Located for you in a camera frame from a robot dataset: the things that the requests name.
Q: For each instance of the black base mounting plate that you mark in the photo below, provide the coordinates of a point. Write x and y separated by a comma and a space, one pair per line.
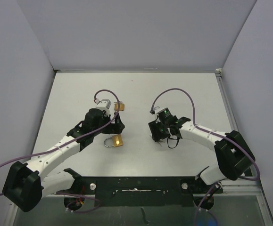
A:
144, 191

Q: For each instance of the brass padlock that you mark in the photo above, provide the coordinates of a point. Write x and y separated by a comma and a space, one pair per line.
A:
113, 141
119, 106

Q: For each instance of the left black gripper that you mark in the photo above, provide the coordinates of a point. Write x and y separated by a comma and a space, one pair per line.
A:
115, 128

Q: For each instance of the aluminium frame rail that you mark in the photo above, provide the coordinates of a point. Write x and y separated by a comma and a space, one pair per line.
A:
241, 183

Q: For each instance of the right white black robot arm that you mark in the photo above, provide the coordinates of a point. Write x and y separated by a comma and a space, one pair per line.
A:
233, 155

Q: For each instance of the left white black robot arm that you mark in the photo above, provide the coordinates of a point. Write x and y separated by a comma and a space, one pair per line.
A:
24, 182

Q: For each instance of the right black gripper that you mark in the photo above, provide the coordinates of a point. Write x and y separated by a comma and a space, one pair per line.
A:
157, 135

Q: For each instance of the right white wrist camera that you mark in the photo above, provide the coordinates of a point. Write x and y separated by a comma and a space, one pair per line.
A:
156, 110

